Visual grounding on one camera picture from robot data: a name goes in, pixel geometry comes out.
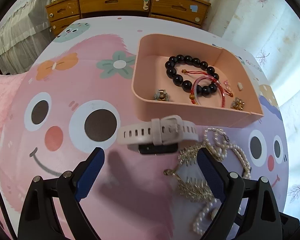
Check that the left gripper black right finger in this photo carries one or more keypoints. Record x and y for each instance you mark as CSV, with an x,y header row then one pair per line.
x,y
226,187

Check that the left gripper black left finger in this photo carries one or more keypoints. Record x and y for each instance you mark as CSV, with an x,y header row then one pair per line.
x,y
74,188

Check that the gold rhinestone hair comb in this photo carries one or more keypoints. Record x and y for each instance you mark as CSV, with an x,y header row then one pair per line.
x,y
194,189

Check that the gold earring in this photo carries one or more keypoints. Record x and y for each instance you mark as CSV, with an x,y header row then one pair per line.
x,y
238,104

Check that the white strap smart watch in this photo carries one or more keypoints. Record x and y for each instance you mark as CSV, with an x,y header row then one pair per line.
x,y
158,136

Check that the pink plastic tray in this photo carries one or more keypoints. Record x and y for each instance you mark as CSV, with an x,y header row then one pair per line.
x,y
197,81

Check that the cartoon printed table mat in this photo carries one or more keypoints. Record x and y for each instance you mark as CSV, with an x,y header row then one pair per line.
x,y
75,98

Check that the white lace covered furniture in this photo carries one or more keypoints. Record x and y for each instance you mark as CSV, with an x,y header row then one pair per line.
x,y
24,34

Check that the white floral curtain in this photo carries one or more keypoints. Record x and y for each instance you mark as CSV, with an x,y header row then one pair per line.
x,y
270,31

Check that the wooden desk with drawers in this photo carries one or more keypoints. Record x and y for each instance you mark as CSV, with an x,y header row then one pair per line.
x,y
62,13

